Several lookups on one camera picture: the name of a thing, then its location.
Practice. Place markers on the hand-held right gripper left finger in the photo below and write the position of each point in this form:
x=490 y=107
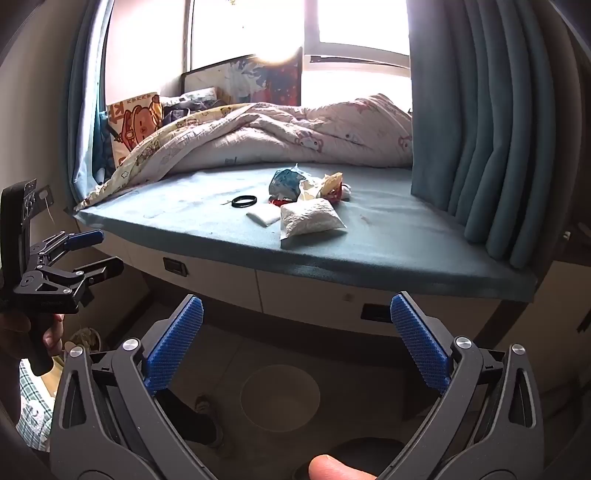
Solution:
x=175 y=344

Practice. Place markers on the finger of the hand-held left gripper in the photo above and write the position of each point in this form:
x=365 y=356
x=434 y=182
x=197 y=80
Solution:
x=104 y=268
x=85 y=237

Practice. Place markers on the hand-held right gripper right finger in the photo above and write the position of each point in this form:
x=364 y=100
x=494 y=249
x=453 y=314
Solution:
x=420 y=344

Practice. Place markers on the white foam block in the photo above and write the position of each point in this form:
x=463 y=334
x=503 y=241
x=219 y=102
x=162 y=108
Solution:
x=262 y=216

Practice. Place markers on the white tissue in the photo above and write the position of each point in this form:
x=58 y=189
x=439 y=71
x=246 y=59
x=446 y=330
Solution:
x=310 y=188

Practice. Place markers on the person's left forearm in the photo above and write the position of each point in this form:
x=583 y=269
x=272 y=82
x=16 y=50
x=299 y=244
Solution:
x=9 y=392

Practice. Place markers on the person's left hand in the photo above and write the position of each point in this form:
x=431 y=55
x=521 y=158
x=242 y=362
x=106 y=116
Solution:
x=53 y=337

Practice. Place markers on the person's right hand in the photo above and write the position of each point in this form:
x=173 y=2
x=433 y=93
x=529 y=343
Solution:
x=339 y=467

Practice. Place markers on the small round waste bin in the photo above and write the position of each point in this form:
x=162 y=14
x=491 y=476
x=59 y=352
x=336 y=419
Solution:
x=87 y=341

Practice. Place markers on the blue bed sheet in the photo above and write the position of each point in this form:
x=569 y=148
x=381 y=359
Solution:
x=194 y=217

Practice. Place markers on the round translucent plastic lid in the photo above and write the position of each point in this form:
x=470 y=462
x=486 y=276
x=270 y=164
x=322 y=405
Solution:
x=280 y=398

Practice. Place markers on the yellow cartoon blanket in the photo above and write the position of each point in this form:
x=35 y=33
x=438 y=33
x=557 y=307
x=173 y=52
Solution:
x=157 y=143

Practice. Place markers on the narrow blue curtain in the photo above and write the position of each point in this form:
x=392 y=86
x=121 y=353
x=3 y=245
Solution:
x=87 y=115

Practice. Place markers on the cartoon print pillow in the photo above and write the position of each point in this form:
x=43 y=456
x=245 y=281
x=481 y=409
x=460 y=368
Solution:
x=135 y=122

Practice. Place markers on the white bed base with drawers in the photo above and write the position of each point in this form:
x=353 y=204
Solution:
x=295 y=290

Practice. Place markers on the plaid clothing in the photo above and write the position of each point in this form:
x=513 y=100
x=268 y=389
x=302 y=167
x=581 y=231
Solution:
x=34 y=401

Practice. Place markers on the white foam wrap sheet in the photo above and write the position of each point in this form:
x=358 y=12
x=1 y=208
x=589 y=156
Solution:
x=310 y=219

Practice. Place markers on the blue white patterned cloth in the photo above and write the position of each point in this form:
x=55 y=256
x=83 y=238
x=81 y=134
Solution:
x=189 y=102

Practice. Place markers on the red snack wrapper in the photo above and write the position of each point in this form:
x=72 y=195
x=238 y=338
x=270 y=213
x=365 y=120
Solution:
x=340 y=193

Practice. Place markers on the beige snack wrapper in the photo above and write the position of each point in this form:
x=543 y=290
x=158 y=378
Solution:
x=333 y=181

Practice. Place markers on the blue face mask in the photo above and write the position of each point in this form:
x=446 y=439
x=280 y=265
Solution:
x=286 y=182

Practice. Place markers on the pink cartoon quilt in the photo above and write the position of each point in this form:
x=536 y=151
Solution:
x=286 y=134

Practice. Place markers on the printed poster board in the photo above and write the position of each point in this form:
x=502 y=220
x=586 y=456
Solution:
x=249 y=76

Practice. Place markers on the window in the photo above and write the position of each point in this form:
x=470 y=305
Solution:
x=258 y=27

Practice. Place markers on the grey wall plate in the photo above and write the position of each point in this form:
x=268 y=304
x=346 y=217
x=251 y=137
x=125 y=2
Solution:
x=46 y=196

